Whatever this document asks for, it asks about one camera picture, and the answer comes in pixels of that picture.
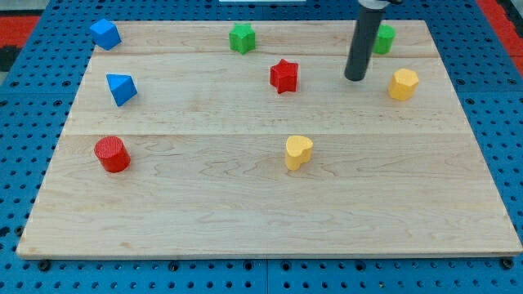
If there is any blue triangle block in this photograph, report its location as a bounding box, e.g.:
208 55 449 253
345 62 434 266
106 73 137 107

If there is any green star block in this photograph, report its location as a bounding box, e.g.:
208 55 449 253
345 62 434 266
229 23 257 55

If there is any wooden board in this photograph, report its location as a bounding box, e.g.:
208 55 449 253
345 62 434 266
17 20 522 260

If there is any yellow heart block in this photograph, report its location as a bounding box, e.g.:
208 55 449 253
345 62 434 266
284 136 314 171

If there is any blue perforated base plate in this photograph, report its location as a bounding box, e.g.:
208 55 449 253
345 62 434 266
1 0 522 293

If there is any blue cube block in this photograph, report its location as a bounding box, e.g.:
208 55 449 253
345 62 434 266
89 19 121 51

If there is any red cylinder block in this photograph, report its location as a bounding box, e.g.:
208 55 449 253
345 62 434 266
94 136 131 173

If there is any yellow hexagon block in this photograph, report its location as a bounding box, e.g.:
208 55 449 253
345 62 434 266
387 68 419 101

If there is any red star block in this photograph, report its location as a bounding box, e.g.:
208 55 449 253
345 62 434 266
270 59 299 94

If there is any green cylinder block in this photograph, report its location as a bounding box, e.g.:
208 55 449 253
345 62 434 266
373 24 396 55

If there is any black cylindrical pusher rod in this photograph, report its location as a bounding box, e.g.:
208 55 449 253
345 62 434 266
344 0 404 82

